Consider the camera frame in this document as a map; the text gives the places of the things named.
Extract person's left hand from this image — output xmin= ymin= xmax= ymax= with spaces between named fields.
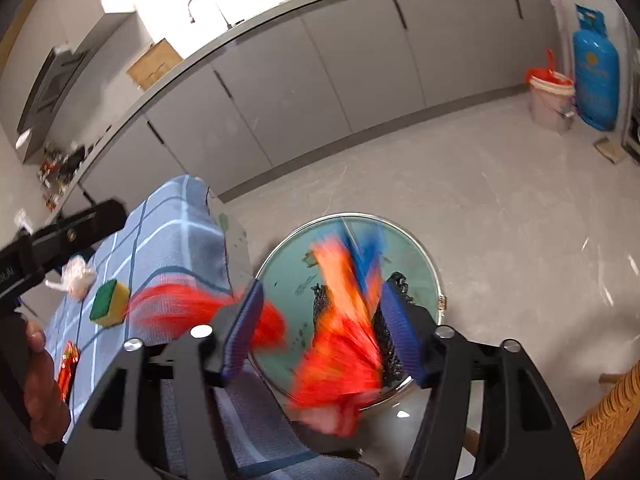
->
xmin=22 ymin=320 xmax=72 ymax=445

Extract clear crumpled plastic bag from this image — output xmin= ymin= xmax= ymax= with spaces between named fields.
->
xmin=46 ymin=255 xmax=97 ymax=302

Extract black mesh net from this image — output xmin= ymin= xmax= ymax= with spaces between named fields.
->
xmin=310 ymin=271 xmax=422 ymax=392

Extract spice rack with bottles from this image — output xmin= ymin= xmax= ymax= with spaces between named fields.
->
xmin=37 ymin=142 xmax=87 ymax=211

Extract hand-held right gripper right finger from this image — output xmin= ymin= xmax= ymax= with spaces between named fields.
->
xmin=381 ymin=282 xmax=586 ymax=480

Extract blue checked tablecloth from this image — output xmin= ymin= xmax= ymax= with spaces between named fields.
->
xmin=37 ymin=175 xmax=382 ymax=480

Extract wicker chair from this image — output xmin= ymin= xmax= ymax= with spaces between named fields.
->
xmin=570 ymin=371 xmax=637 ymax=480

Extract green metal bucket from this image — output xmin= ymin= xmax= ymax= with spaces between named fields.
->
xmin=255 ymin=212 xmax=447 ymax=407

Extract dark kitchen faucet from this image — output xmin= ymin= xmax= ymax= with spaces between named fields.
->
xmin=187 ymin=0 xmax=246 ymax=29

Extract pink bucket with red liner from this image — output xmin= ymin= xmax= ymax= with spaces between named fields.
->
xmin=524 ymin=50 xmax=576 ymax=135

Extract yellow green sponge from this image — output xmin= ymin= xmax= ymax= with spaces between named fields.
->
xmin=90 ymin=281 xmax=131 ymax=328

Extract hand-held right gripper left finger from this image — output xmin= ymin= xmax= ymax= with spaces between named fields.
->
xmin=62 ymin=280 xmax=266 ymax=480

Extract cardboard piece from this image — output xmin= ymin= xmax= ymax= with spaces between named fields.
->
xmin=594 ymin=137 xmax=629 ymax=166

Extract red snack wrapper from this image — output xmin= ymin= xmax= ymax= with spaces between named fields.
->
xmin=57 ymin=341 xmax=81 ymax=404

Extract wooden cutting board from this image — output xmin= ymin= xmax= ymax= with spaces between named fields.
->
xmin=126 ymin=37 xmax=184 ymax=92

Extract red printed plastic bag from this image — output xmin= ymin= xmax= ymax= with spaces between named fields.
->
xmin=127 ymin=282 xmax=386 ymax=436

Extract blue gas cylinder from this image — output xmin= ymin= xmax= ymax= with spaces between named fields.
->
xmin=571 ymin=4 xmax=621 ymax=133

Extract grey base cabinets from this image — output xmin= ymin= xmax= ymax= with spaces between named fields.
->
xmin=60 ymin=0 xmax=562 ymax=213

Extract blue orange snack wrapper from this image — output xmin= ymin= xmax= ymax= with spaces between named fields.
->
xmin=307 ymin=225 xmax=389 ymax=321

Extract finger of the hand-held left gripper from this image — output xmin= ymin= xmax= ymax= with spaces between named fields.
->
xmin=27 ymin=199 xmax=129 ymax=271

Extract black range hood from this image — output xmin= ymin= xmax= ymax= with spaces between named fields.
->
xmin=17 ymin=47 xmax=92 ymax=134

